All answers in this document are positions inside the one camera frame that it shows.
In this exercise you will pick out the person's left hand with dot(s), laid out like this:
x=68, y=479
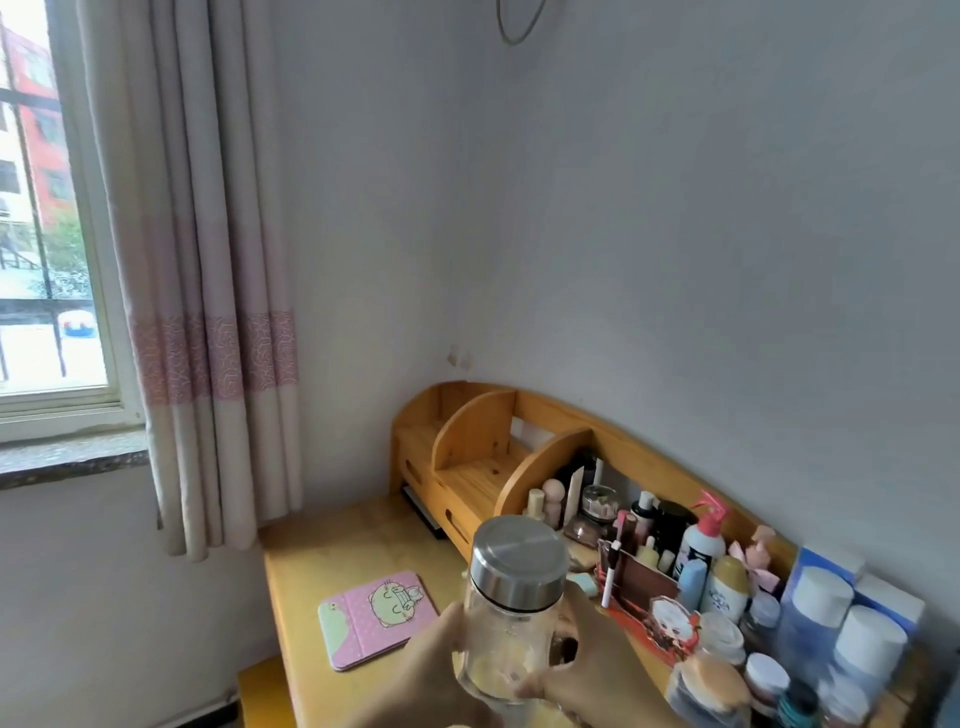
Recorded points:
x=427, y=675

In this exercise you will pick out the person's right hand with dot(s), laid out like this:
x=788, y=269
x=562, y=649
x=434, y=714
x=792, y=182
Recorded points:
x=607, y=682

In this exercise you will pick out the glass bottle with steel lid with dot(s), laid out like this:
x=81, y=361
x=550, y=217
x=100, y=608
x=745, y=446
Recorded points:
x=517, y=555

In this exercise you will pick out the pink cartoon tablet case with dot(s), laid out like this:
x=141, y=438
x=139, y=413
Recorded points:
x=375, y=619

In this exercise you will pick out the cartoon girl figure card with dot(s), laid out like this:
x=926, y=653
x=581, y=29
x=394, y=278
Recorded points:
x=673, y=619

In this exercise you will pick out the red cosmetic tray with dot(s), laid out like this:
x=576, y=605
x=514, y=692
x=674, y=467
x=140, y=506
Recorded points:
x=637, y=589

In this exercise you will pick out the mint green sponge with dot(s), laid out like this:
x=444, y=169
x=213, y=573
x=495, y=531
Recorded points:
x=583, y=585

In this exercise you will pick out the tan powder puff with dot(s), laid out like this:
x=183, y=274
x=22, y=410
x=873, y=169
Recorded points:
x=712, y=686

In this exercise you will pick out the white round jar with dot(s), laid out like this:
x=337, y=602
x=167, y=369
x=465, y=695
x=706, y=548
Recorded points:
x=720, y=639

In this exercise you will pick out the light blue tube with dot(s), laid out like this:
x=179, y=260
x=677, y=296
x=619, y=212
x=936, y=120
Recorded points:
x=692, y=586

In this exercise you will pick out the white bottle yellow cap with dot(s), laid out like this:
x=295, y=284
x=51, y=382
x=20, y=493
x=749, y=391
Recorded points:
x=726, y=592

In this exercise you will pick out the wooden table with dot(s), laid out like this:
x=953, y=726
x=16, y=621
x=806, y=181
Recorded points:
x=337, y=547

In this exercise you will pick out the dark jar white lid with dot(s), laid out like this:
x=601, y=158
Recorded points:
x=766, y=679

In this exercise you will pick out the black flat device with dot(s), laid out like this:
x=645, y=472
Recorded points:
x=424, y=511

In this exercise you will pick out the grey cap jar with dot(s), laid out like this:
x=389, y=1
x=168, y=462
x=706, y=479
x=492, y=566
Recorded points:
x=761, y=616

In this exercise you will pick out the white pump bottle pink top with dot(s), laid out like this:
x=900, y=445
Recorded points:
x=701, y=544

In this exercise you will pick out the black bottle white cap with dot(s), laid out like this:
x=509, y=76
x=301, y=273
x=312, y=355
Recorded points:
x=643, y=517

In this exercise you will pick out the black cosmetic bottle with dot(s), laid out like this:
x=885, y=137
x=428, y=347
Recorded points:
x=673, y=525

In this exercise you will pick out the glass dome jar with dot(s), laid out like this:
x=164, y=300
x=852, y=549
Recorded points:
x=598, y=506

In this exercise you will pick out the ivory flat stick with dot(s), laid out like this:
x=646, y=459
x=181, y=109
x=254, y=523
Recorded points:
x=574, y=495

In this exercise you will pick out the teal cap bottle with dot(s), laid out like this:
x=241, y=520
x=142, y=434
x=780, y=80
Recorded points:
x=797, y=705

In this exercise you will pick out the small beige bottle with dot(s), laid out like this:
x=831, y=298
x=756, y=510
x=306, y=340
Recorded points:
x=535, y=504

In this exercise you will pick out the beige makeup sponge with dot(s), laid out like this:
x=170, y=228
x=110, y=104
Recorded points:
x=555, y=495

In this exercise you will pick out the pink bow pump bottle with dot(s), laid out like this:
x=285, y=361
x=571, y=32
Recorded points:
x=759, y=559

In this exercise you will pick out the wooden desk organizer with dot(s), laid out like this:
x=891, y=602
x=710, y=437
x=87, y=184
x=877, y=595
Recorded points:
x=480, y=480

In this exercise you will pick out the blue toner bottle white cap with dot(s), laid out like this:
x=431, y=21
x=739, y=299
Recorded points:
x=814, y=630
x=870, y=652

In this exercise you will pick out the clear jar silver lid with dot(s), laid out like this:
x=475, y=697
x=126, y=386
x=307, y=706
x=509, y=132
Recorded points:
x=844, y=701

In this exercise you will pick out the blue and white box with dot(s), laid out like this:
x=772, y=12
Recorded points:
x=892, y=600
x=825, y=559

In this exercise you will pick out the grey stone windowsill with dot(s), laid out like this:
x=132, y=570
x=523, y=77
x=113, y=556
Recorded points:
x=67, y=457

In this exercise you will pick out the pink and cream curtain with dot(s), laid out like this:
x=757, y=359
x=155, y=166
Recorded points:
x=202, y=300

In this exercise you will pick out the white window frame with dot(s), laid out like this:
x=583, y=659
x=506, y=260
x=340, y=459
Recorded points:
x=101, y=300

